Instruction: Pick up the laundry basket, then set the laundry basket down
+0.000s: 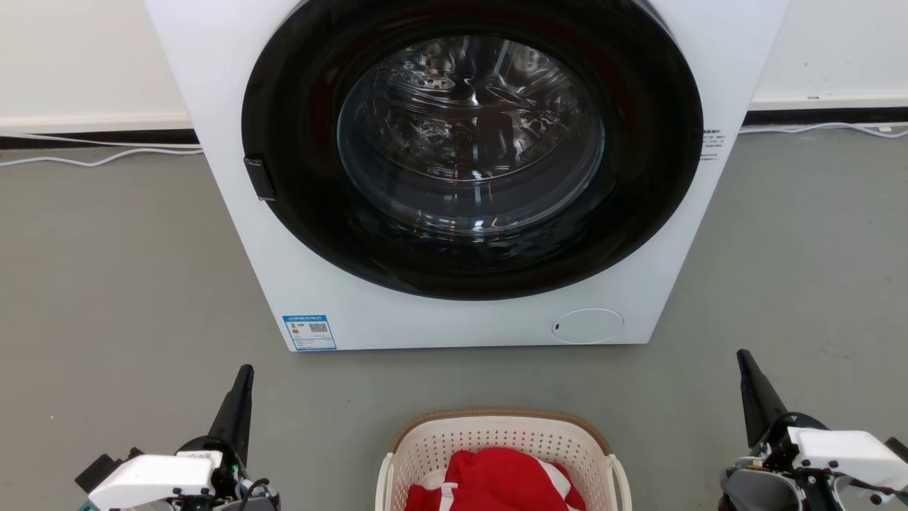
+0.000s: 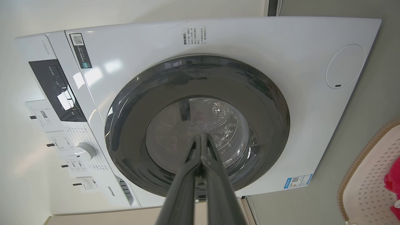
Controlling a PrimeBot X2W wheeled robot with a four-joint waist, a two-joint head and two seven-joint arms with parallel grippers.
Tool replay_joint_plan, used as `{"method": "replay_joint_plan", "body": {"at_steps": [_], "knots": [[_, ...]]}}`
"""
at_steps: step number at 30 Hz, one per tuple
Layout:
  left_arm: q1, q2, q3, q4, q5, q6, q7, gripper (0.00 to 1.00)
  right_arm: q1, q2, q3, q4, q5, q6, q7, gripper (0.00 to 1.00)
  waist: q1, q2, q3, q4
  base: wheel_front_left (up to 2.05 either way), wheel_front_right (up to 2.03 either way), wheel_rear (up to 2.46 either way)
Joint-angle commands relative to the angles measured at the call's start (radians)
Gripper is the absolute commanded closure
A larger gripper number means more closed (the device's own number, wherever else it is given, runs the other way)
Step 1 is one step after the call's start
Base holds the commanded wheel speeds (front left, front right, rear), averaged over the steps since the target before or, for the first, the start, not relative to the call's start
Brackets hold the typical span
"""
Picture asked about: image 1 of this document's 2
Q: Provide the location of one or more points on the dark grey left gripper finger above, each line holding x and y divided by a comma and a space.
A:
237, 415

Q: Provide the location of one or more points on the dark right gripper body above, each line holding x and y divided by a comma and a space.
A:
777, 447

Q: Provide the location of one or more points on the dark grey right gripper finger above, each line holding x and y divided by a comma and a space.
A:
759, 397

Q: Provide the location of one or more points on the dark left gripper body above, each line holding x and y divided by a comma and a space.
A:
225, 468

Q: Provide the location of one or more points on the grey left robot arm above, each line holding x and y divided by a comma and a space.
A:
255, 500

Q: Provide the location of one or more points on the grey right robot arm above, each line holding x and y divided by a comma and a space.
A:
755, 490

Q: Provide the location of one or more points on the white plastic laundry basket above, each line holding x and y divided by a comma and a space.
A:
496, 429

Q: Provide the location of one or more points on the blue energy label sticker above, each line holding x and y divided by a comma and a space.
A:
309, 332

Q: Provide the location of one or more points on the round white filter cover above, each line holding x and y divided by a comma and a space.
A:
587, 326

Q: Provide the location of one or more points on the black round washer door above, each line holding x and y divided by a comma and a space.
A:
298, 177

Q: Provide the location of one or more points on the small printed text label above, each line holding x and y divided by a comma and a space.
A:
711, 145

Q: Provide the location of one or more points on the red and white garment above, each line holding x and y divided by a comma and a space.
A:
496, 479

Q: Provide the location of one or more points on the white front-load washing machine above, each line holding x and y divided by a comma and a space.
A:
213, 85

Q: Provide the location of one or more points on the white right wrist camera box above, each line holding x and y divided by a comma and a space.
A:
844, 454

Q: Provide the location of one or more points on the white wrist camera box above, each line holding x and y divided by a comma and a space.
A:
844, 454
149, 479

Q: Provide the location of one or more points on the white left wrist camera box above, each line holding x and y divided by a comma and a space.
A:
149, 479

